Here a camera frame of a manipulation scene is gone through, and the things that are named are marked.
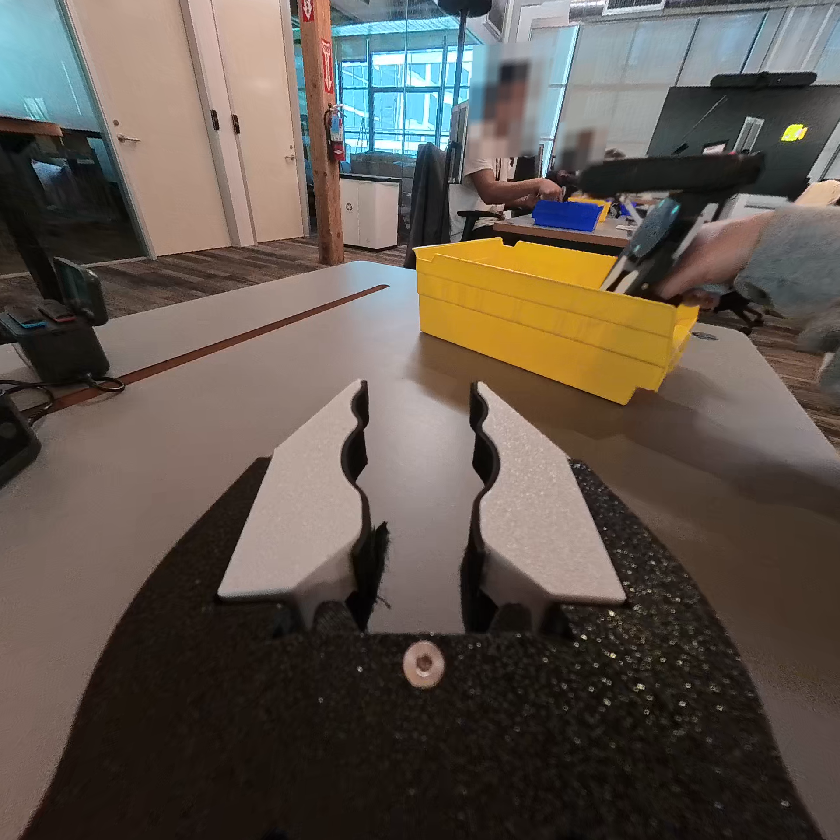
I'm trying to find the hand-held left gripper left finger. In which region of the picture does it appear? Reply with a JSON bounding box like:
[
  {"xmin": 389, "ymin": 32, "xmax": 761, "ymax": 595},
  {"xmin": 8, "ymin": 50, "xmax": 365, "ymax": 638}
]
[{"xmin": 217, "ymin": 378, "xmax": 370, "ymax": 615}]

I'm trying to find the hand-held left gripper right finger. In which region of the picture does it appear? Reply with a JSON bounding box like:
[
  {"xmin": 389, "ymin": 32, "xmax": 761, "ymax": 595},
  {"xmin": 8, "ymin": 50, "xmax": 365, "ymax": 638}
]
[{"xmin": 469, "ymin": 381, "xmax": 628, "ymax": 616}]

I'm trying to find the large yellow plastic bin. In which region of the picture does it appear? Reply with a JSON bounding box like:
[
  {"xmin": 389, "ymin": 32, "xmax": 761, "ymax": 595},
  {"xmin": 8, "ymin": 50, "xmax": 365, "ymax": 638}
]
[{"xmin": 413, "ymin": 237, "xmax": 700, "ymax": 406}]

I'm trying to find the person's right forearm grey sleeve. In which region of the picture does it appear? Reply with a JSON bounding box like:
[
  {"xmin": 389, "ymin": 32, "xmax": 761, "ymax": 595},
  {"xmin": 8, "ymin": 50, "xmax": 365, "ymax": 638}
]
[{"xmin": 734, "ymin": 203, "xmax": 840, "ymax": 358}]

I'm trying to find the person's right hand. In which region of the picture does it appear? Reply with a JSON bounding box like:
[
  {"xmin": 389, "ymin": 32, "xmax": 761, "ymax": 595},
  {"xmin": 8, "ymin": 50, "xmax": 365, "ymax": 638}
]
[{"xmin": 656, "ymin": 210, "xmax": 777, "ymax": 309}]

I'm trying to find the black display board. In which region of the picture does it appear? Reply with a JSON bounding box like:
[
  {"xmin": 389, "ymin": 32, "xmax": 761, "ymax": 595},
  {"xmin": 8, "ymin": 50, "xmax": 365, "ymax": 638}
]
[{"xmin": 646, "ymin": 84, "xmax": 840, "ymax": 202}]

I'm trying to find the wooden desk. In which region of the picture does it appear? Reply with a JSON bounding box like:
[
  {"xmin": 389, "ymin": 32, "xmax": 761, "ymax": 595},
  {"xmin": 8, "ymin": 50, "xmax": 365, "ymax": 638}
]
[{"xmin": 492, "ymin": 214, "xmax": 635, "ymax": 249}]

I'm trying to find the blue plastic bin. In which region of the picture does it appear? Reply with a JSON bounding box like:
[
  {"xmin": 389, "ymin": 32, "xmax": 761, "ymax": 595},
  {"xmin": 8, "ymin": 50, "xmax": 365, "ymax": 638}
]
[{"xmin": 531, "ymin": 198, "xmax": 609, "ymax": 232}]

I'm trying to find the black video bar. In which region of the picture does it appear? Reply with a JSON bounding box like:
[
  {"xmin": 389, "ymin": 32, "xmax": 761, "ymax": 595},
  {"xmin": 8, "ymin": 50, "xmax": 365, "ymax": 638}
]
[{"xmin": 710, "ymin": 70, "xmax": 819, "ymax": 90}]

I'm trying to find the office chair with dark jacket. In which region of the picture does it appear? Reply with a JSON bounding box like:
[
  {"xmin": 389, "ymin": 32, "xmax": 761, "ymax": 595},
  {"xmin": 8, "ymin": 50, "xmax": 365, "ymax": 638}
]
[{"xmin": 406, "ymin": 142, "xmax": 454, "ymax": 252}]

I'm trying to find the black floor stand pole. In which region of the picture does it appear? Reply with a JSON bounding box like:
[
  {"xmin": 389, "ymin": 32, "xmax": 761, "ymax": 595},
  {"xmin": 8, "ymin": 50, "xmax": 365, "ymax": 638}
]
[{"xmin": 436, "ymin": 0, "xmax": 494, "ymax": 186}]

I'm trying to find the white recycling cabinet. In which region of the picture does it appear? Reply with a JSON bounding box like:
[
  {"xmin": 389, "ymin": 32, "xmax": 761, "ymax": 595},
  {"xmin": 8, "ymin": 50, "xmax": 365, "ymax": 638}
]
[{"xmin": 339, "ymin": 175, "xmax": 402, "ymax": 251}]

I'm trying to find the black battery charger dock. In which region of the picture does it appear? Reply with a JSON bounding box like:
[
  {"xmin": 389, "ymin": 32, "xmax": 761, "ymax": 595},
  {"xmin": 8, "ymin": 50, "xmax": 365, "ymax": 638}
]
[{"xmin": 0, "ymin": 256, "xmax": 112, "ymax": 385}]

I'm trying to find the black box device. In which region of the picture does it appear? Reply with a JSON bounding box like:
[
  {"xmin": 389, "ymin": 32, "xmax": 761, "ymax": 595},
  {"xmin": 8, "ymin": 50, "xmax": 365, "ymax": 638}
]
[{"xmin": 0, "ymin": 390, "xmax": 42, "ymax": 488}]

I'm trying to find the white door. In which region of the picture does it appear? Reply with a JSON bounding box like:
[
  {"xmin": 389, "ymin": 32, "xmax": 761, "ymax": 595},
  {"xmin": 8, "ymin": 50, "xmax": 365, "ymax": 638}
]
[
  {"xmin": 210, "ymin": 0, "xmax": 311, "ymax": 245},
  {"xmin": 64, "ymin": 0, "xmax": 232, "ymax": 258}
]

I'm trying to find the black cable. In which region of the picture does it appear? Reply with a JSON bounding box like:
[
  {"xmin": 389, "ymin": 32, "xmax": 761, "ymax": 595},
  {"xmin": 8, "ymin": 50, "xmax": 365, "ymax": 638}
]
[{"xmin": 0, "ymin": 373, "xmax": 126, "ymax": 422}]

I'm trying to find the wooden post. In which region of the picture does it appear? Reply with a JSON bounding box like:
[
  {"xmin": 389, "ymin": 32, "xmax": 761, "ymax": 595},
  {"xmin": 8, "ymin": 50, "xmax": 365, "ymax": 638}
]
[{"xmin": 298, "ymin": 0, "xmax": 347, "ymax": 266}]

